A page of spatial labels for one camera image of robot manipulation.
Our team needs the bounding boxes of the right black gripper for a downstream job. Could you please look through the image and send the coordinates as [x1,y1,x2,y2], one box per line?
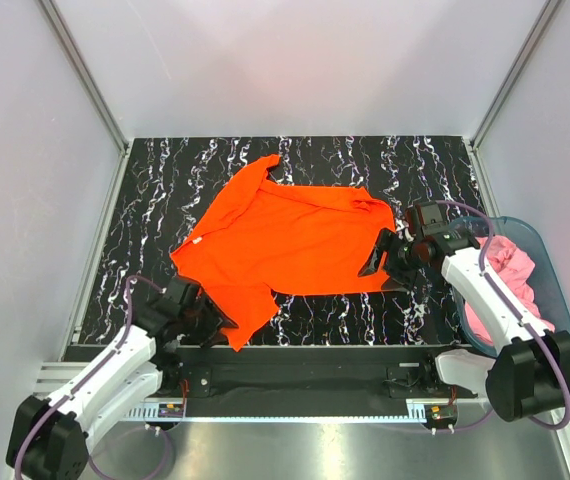
[357,228,429,293]

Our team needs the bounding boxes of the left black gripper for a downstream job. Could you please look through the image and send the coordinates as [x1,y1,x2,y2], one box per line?
[179,293,237,350]

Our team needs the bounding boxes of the orange t shirt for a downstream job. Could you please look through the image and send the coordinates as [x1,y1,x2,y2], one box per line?
[170,154,396,351]

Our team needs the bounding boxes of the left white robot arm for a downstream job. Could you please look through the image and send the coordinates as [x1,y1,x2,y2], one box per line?
[6,275,238,479]

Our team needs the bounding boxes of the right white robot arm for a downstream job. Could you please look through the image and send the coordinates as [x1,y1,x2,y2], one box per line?
[359,200,570,430]

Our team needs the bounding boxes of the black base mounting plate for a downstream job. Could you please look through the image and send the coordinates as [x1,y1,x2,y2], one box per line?
[157,346,473,408]

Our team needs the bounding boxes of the pink t shirt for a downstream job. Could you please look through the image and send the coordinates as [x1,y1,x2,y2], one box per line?
[463,235,555,350]

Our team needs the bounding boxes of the blue plastic basket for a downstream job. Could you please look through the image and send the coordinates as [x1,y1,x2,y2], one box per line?
[451,216,570,357]

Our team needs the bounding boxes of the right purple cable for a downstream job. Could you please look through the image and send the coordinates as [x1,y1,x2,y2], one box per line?
[432,199,570,434]

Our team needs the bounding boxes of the purple cable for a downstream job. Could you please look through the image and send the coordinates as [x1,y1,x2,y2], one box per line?
[432,199,570,434]
[17,274,179,479]

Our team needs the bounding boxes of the white slotted cable duct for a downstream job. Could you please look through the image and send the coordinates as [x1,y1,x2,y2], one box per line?
[123,399,455,424]

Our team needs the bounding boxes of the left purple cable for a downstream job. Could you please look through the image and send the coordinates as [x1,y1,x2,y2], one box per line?
[17,274,179,479]

